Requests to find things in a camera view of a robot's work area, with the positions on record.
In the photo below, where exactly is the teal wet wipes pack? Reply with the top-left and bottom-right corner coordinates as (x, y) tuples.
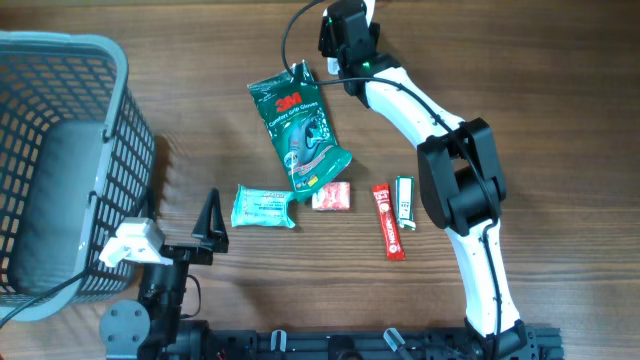
(231, 185), (296, 229)

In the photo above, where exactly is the green 3M gloves bag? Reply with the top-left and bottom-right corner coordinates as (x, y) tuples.
(247, 62), (352, 202)

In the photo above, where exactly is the small red snack box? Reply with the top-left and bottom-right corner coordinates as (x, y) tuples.
(312, 182), (351, 211)

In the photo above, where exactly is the green battery pack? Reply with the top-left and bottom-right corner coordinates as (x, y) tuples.
(395, 176), (416, 230)

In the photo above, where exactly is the red coffee stick sachet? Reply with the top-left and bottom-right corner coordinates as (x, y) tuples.
(372, 183), (406, 261)

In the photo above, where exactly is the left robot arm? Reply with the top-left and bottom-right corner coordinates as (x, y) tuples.
(100, 188), (229, 359)

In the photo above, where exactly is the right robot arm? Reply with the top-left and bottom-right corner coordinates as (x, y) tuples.
(319, 1), (540, 359)

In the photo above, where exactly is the white barcode scanner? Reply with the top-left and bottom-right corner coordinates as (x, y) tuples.
(327, 0), (376, 76)

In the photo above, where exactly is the grey plastic mesh basket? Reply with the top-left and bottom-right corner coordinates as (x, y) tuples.
(1, 31), (156, 322)

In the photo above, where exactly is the black right camera cable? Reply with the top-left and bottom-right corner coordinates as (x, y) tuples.
(281, 0), (504, 360)

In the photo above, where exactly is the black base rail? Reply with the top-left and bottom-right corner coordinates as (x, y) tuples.
(169, 324), (565, 360)

